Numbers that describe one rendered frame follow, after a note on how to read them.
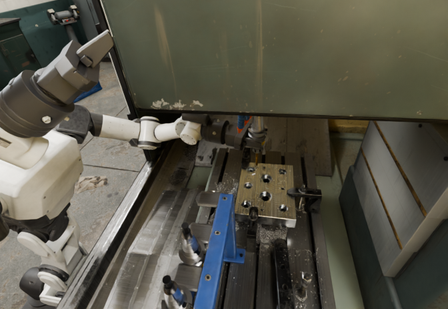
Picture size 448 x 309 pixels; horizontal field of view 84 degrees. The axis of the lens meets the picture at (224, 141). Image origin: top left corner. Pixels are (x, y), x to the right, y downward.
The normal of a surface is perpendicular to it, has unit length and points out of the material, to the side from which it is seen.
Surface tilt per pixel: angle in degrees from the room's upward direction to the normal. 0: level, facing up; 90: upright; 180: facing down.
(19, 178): 23
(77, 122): 50
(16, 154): 93
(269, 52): 90
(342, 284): 0
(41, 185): 68
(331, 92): 90
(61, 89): 90
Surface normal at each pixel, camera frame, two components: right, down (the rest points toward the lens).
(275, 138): -0.13, -0.47
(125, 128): 0.59, -0.14
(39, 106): 0.33, 0.54
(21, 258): -0.06, -0.79
